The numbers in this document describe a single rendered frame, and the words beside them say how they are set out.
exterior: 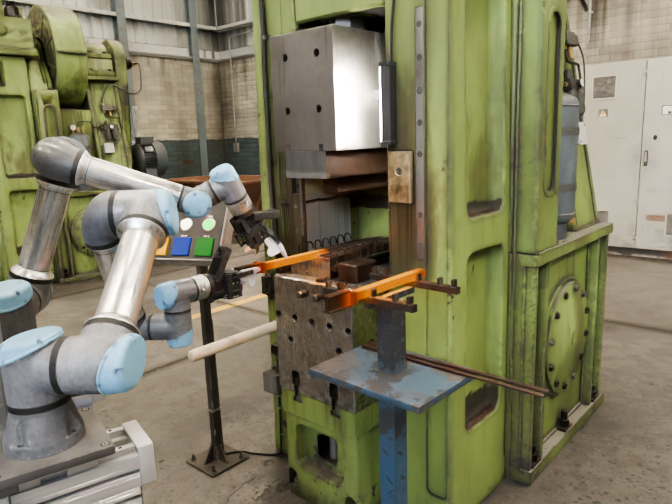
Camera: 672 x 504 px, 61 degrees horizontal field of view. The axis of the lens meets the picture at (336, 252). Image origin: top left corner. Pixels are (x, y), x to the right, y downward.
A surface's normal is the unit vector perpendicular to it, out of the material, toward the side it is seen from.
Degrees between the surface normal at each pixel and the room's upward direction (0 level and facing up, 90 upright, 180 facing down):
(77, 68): 107
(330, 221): 90
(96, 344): 35
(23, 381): 92
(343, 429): 90
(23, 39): 90
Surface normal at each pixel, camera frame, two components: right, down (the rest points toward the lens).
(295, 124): -0.66, 0.17
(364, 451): 0.75, 0.10
